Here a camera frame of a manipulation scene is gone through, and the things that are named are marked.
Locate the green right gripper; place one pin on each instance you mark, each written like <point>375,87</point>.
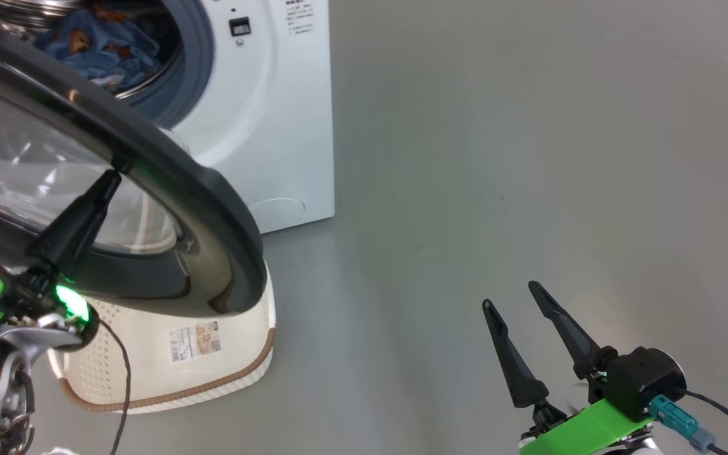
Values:
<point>585,430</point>

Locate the black round glass washer door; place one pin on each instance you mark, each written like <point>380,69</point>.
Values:
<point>212,208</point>

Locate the paper basket label sticker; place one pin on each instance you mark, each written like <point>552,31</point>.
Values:
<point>194,341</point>

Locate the white perforated brown-rimmed laundry basket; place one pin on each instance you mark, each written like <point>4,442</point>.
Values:
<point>149,379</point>

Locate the teal right camera connector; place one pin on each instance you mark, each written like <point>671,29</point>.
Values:
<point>677,417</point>

